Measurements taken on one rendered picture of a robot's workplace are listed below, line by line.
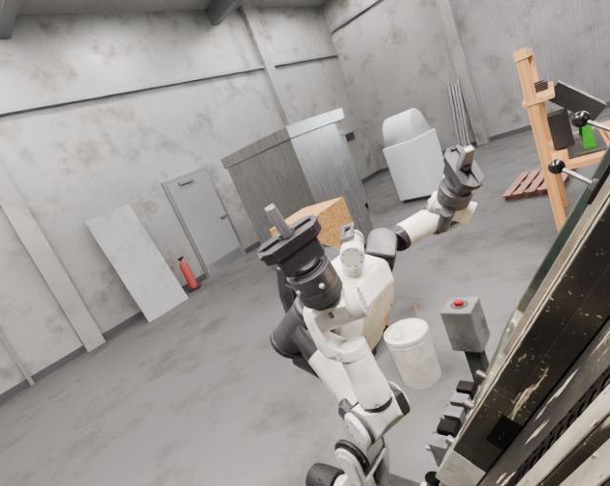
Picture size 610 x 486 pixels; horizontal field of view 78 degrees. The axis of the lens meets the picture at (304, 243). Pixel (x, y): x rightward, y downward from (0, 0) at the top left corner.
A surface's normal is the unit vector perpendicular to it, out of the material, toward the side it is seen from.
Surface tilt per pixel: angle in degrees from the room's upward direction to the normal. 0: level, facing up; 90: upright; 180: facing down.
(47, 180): 90
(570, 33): 90
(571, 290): 90
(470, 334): 90
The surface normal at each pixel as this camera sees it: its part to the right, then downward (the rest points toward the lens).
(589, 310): -0.60, 0.42
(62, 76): 0.68, -0.11
